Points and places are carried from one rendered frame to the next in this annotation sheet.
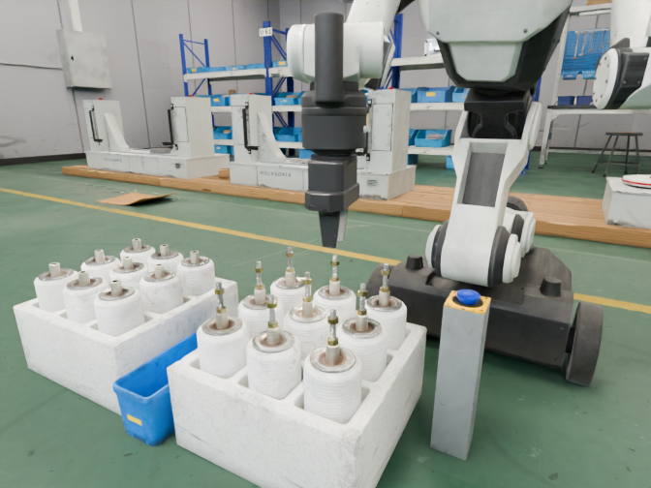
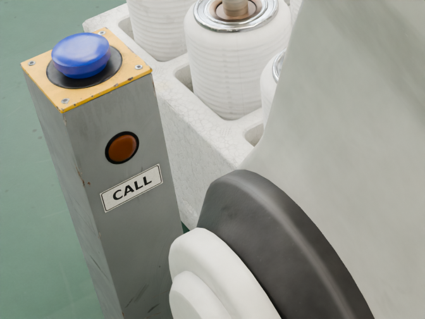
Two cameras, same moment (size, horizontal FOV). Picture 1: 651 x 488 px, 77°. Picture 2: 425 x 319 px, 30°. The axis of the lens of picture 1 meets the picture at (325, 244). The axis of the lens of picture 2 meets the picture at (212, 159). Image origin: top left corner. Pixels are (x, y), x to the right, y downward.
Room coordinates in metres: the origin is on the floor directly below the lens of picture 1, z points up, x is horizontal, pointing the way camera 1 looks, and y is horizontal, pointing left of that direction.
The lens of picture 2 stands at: (0.99, -0.59, 0.63)
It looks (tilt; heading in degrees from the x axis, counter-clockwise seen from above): 42 degrees down; 124
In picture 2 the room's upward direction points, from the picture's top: 8 degrees counter-clockwise
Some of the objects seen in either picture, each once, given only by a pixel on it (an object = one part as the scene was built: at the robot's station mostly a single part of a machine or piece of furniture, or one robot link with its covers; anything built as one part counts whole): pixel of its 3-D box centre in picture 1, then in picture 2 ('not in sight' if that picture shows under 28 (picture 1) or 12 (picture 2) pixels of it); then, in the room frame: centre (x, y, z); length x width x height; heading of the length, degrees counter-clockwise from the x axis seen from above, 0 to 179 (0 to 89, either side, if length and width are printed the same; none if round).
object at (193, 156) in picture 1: (151, 135); not in sight; (4.39, 1.81, 0.45); 1.61 x 0.57 x 0.74; 59
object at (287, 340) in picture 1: (273, 341); not in sight; (0.64, 0.09, 0.25); 0.08 x 0.08 x 0.01
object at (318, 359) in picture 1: (332, 359); not in sight; (0.58, -0.01, 0.25); 0.08 x 0.08 x 0.01
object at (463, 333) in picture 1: (458, 377); (126, 222); (0.67, -0.26, 0.16); 0.07 x 0.07 x 0.31; 62
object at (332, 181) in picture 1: (335, 161); not in sight; (0.58, -0.01, 0.57); 0.13 x 0.10 x 0.12; 162
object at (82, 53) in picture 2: (468, 298); (82, 59); (0.67, -0.26, 0.32); 0.04 x 0.04 x 0.02
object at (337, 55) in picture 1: (339, 71); not in sight; (0.57, -0.02, 0.69); 0.11 x 0.11 x 0.11; 82
